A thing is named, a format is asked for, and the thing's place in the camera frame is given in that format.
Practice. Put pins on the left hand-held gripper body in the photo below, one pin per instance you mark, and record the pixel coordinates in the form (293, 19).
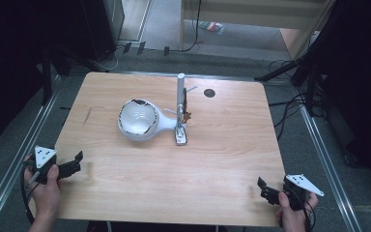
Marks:
(42, 154)

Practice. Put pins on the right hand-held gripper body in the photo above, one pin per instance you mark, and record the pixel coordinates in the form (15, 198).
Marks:
(299, 182)

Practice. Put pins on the white key stand with bowl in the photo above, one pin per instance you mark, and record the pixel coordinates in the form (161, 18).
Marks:
(138, 124)

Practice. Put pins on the person's right hand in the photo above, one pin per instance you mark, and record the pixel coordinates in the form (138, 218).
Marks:
(293, 220)

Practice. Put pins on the person's left hand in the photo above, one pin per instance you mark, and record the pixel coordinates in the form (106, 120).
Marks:
(46, 199)

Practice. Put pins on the black round table grommet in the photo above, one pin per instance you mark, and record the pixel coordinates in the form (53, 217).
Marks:
(209, 93)

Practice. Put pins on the black tripod stand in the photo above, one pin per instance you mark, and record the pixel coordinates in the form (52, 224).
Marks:
(309, 74)

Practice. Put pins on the black cabinet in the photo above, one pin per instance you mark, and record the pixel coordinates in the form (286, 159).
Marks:
(101, 25)

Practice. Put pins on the colourful packet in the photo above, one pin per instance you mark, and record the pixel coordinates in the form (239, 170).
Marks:
(211, 26)

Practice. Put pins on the light wooden shelf unit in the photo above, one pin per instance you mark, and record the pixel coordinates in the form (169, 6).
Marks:
(254, 14)

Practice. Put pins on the aluminium floor rail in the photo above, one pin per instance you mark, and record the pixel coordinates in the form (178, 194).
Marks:
(330, 161)
(13, 161)

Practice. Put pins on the small black floor bracket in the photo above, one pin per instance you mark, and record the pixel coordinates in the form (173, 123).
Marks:
(141, 47)
(166, 50)
(126, 47)

